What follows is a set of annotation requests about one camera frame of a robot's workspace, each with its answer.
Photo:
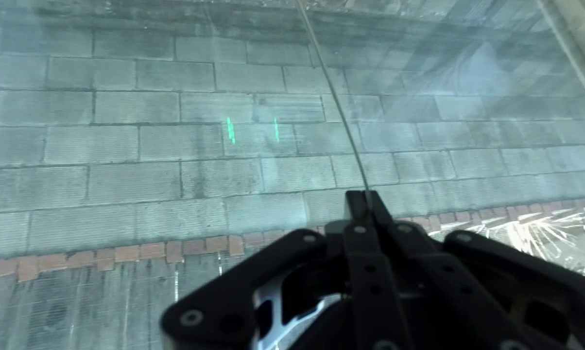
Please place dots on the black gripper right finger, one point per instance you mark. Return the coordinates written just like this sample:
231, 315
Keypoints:
493, 295

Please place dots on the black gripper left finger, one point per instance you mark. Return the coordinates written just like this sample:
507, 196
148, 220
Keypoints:
338, 274

